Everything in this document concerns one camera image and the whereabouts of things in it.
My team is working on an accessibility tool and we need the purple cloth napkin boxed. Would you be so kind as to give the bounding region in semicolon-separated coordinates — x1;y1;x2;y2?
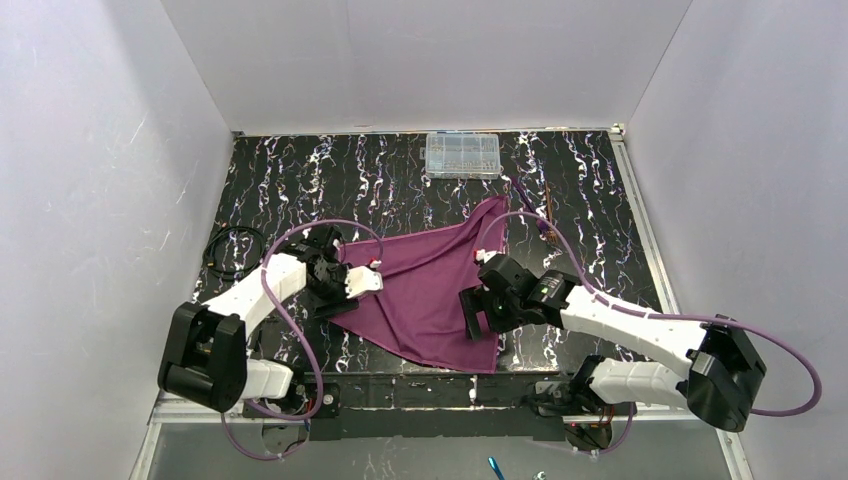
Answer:
331;195;509;373

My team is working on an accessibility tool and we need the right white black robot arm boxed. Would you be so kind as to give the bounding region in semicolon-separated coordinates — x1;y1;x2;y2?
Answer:
459;250;767;432

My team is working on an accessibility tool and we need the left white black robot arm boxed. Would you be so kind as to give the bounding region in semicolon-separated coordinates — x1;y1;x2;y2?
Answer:
157;225;359;412

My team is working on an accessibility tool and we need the clear plastic compartment box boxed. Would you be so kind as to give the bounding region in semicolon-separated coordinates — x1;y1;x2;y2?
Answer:
424;132;502;180

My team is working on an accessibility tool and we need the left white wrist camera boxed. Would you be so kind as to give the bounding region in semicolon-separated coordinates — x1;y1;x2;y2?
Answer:
344;266;383;299

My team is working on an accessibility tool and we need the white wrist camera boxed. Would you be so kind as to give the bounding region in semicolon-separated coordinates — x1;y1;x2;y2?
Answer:
344;266;383;299
474;249;498;265

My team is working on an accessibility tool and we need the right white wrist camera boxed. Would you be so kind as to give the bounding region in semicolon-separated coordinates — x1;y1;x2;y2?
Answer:
474;249;498;265

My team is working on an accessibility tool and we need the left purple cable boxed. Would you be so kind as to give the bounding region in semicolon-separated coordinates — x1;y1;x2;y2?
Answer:
220;219;386;462

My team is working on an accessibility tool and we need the purple handled utensil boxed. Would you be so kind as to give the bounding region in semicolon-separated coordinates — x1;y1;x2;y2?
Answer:
507;175;558;244

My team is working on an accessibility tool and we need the black coiled cable yellow plug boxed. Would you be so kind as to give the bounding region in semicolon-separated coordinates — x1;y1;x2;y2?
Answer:
202;225;267;282

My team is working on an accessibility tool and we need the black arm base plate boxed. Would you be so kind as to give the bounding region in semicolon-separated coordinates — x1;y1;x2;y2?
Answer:
241;374;637;442

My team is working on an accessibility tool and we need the blue tool handle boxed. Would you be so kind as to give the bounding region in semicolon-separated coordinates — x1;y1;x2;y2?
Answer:
488;457;505;480

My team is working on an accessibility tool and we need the aluminium frame rail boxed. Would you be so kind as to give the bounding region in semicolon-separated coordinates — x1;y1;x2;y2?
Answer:
129;124;757;480

